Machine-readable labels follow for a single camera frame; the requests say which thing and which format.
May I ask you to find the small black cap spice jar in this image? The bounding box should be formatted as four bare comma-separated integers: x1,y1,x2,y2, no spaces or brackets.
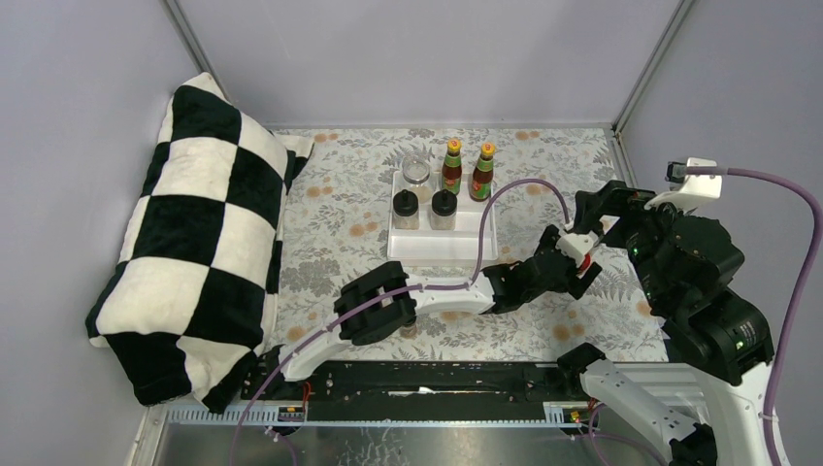
398,324,418,339

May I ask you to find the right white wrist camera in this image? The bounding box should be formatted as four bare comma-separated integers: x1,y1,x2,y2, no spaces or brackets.
644,157,722,213

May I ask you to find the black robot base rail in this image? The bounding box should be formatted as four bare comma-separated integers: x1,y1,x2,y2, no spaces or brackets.
241,361,590,422

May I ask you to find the black cap white bean jar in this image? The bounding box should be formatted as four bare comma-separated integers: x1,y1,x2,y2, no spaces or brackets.
392,189,419,230

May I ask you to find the clear glass jar metal rim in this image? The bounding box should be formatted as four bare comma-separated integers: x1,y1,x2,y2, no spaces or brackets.
401,154,432,193

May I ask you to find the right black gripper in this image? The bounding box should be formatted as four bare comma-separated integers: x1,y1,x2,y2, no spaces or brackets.
571,176,695,306

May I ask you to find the red label sauce bottle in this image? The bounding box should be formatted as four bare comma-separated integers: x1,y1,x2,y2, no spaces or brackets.
470,142,497,202

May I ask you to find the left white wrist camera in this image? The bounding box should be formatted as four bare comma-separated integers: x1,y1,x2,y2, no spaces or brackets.
555,233,596,262

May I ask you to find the red lid sauce jar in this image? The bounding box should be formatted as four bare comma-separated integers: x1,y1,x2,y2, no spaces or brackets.
576,253,593,278

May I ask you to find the large black lid jar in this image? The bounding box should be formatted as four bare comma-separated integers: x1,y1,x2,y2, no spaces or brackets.
429,189,458,231

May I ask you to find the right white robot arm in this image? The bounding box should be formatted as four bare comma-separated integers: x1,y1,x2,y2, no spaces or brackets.
556,175,786,465

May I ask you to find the black white checkered pillow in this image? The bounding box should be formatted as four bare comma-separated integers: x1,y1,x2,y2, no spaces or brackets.
85,73,313,414

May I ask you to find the green label sauce bottle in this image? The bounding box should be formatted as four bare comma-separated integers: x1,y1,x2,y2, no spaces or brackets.
441,139,462,195

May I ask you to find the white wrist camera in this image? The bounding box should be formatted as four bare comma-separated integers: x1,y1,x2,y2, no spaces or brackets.
555,233,596,262
644,157,722,213

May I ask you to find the white plastic organizer tray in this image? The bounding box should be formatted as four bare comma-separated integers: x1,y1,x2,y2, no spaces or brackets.
386,171,499,266

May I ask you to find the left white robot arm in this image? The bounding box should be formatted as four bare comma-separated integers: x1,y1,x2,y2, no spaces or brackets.
263,225,601,399

